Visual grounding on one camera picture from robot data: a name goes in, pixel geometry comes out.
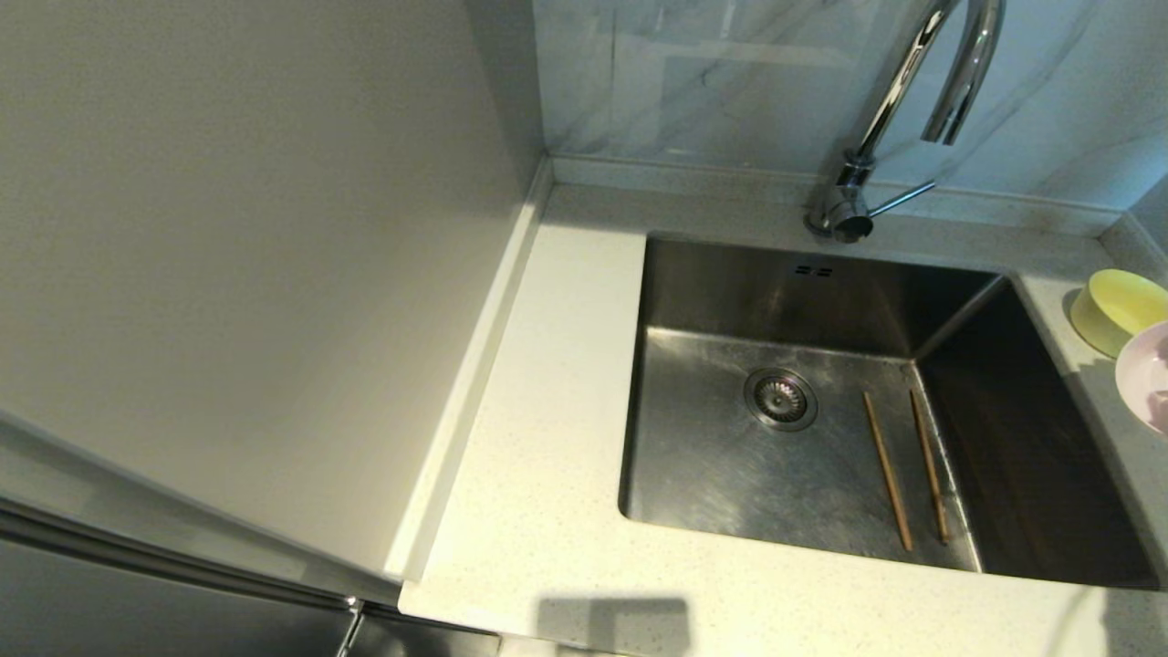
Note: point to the wooden chopstick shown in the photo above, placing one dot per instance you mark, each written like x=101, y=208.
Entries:
x=888, y=470
x=929, y=465

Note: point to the chrome gooseneck faucet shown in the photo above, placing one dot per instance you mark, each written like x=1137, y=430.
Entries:
x=881, y=119

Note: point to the yellow plastic bowl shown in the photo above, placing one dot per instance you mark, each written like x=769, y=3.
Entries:
x=1118, y=310

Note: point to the pink plastic bowl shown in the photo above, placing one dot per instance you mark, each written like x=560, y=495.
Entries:
x=1145, y=379

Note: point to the stainless steel sink basin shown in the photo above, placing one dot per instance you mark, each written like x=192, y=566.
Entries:
x=712, y=474

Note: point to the round metal drain strainer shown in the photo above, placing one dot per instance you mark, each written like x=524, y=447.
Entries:
x=780, y=399

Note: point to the grey base cabinet front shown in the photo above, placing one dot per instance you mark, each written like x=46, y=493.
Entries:
x=420, y=641

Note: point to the beige tall cabinet side panel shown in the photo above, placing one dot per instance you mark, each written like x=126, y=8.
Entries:
x=228, y=228

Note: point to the chrome door trim strip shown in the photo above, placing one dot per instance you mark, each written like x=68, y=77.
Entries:
x=182, y=559

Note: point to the grey tall cabinet door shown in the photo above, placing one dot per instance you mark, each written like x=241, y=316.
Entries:
x=109, y=616

